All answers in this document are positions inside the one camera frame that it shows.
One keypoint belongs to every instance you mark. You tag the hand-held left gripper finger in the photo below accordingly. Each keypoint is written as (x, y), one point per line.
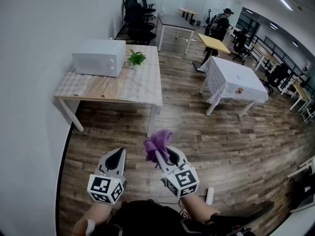
(104, 161)
(124, 163)

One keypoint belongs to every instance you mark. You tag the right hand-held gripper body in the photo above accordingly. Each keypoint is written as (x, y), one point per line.
(183, 181)

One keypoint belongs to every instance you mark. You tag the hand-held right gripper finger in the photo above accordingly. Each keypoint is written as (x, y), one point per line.
(163, 163)
(180, 156)

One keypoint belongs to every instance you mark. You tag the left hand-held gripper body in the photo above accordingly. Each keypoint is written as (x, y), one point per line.
(105, 187)

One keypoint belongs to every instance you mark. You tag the purple cloth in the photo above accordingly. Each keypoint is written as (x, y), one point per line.
(156, 144)

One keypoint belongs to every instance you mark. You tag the glass microwave turntable plate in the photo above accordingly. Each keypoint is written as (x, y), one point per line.
(124, 88)

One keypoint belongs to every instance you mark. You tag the person's right forearm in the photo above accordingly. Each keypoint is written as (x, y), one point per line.
(197, 208)

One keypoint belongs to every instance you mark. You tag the person's left forearm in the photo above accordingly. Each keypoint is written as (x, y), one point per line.
(94, 216)

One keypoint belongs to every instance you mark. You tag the table with white grid cloth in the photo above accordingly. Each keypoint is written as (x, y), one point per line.
(233, 80)

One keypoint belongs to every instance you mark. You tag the white microwave oven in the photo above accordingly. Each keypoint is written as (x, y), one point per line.
(98, 58)

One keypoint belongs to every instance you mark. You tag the white power strip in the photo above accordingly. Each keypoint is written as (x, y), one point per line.
(210, 195)

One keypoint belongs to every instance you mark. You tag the person's black clothing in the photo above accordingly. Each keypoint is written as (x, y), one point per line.
(147, 220)

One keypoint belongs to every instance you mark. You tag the wooden table with white legs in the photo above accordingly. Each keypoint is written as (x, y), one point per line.
(73, 104)

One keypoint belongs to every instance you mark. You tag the beige checked tablecloth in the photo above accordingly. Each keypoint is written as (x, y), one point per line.
(147, 82)

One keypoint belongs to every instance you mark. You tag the small orange object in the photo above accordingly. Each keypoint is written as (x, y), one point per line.
(239, 90)

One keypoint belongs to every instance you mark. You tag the green potted plant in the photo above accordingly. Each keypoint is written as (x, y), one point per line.
(136, 59)

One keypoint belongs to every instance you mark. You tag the black office chair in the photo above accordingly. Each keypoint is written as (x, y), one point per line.
(148, 6)
(140, 33)
(276, 76)
(241, 45)
(133, 8)

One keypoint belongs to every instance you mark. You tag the wooden desk with white legs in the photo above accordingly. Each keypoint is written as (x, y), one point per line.
(301, 93)
(264, 51)

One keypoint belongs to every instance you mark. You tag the grey top white table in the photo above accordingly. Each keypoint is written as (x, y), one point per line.
(174, 21)

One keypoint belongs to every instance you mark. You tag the black upright scooter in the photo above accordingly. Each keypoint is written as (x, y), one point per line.
(208, 17)

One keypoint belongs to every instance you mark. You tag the round wooden table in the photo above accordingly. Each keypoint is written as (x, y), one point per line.
(188, 11)

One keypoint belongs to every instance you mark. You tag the black metal railing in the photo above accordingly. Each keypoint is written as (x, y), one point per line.
(278, 48)

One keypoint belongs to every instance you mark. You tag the yellow top pedestal table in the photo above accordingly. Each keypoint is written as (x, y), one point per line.
(212, 43)

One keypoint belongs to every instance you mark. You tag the white furniture frame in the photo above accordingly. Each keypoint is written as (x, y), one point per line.
(304, 181)

